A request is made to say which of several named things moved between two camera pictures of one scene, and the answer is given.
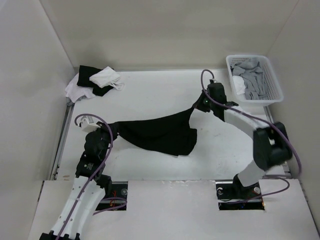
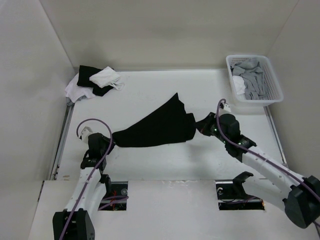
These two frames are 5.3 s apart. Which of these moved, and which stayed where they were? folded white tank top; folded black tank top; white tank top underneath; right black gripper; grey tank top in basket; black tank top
Moved: black tank top; right black gripper
Stayed: grey tank top in basket; white tank top underneath; folded white tank top; folded black tank top
